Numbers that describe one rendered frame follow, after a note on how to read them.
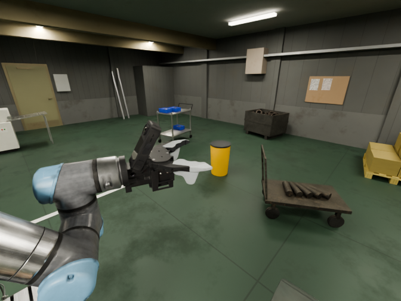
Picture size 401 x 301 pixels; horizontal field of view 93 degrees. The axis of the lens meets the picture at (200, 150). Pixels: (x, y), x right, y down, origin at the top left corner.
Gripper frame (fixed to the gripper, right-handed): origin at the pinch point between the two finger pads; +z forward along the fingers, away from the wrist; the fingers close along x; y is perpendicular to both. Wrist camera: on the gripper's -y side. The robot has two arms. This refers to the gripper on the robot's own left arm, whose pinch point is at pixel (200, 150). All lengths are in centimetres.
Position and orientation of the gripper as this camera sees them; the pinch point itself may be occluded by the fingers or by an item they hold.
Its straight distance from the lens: 50.3
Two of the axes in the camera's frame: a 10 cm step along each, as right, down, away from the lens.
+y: -0.6, 8.8, 4.8
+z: 9.1, -1.5, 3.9
